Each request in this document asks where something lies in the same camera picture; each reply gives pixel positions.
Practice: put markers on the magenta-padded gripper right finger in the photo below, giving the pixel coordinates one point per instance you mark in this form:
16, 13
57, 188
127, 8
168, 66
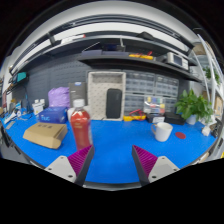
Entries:
161, 166

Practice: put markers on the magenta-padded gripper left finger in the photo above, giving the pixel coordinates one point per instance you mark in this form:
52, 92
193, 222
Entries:
61, 166

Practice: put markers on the red drink bottle white cap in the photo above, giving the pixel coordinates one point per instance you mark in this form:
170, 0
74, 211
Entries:
80, 126

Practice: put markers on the white ceramic mug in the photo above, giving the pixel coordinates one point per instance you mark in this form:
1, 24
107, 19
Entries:
163, 132

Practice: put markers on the brown cardboard box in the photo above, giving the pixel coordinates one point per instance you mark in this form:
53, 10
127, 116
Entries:
43, 135

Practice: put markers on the flat round red coaster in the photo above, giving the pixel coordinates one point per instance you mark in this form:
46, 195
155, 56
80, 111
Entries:
180, 135

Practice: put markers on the black box with white label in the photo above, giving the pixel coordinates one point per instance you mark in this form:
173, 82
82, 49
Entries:
156, 118

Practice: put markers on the blue cardboard box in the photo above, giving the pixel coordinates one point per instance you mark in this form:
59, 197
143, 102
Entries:
51, 115

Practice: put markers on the white power adapter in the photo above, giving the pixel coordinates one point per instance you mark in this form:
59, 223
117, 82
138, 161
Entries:
206, 130

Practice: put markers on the clear organizer with coloured parts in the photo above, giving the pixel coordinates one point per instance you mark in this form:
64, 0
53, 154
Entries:
154, 105

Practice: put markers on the grey drawer cabinet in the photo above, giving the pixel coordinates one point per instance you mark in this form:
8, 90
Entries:
133, 102
166, 86
170, 104
140, 82

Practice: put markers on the small white box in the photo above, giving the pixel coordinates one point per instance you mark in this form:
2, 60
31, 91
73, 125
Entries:
38, 107

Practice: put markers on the green potted plant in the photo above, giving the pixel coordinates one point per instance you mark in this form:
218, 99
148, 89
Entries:
193, 105

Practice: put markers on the purple plastic bag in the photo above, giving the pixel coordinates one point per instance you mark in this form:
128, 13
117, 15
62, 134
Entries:
59, 96

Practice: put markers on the dark grey upright box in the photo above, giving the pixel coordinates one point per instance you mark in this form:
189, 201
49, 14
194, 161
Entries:
77, 93

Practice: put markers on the beige perforated tray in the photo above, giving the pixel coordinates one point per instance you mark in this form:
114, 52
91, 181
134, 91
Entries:
96, 96

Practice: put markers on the black rounded pouch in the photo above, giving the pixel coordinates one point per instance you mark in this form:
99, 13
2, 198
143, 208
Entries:
114, 103

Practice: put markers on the white metal shelf unit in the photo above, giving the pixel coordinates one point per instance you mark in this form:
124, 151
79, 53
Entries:
210, 70

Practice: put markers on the dark overhead shelf unit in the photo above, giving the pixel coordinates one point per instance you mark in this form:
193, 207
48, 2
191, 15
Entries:
113, 58

